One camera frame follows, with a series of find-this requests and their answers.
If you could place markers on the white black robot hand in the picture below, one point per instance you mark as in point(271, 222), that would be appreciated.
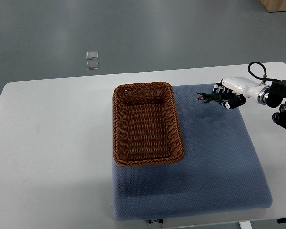
point(235, 91)

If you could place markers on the dark green toy crocodile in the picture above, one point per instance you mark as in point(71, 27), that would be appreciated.
point(217, 97)

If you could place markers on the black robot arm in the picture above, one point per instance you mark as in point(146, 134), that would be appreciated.
point(277, 98)

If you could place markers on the brown wicker basket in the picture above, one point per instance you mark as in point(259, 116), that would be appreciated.
point(146, 127)

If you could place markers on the blue grey foam cushion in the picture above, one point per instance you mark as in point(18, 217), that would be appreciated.
point(220, 170)

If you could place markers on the wooden box corner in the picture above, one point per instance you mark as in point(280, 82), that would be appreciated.
point(274, 5)

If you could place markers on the upper metal floor plate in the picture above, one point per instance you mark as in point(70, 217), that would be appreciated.
point(92, 55)

